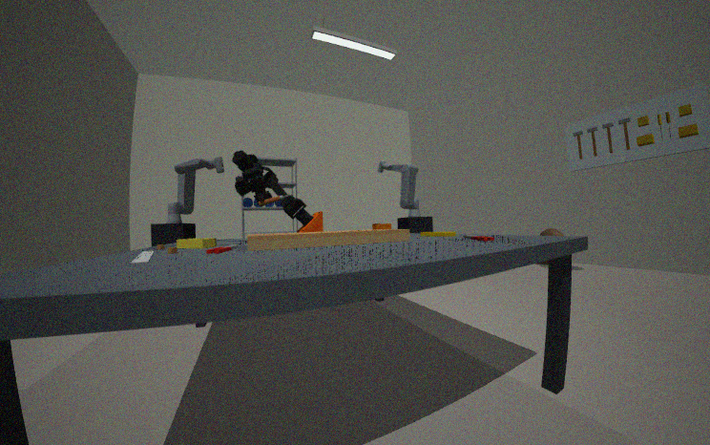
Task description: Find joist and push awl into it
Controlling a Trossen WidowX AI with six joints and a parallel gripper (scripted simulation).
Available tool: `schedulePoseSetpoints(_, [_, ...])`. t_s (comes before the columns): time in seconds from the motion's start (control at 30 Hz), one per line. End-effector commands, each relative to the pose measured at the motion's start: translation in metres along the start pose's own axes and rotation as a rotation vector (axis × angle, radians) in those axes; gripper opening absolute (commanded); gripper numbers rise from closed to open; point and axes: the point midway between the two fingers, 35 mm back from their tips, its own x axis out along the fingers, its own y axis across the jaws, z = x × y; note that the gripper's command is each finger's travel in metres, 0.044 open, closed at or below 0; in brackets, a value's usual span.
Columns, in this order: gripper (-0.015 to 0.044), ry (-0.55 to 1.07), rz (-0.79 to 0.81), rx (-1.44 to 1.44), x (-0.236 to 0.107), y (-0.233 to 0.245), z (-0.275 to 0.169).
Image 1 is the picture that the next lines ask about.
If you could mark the yellow flat bar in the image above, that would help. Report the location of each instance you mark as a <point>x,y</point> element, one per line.
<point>437,234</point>

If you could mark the yellow rectangular block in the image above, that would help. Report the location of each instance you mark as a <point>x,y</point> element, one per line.
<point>196,243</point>

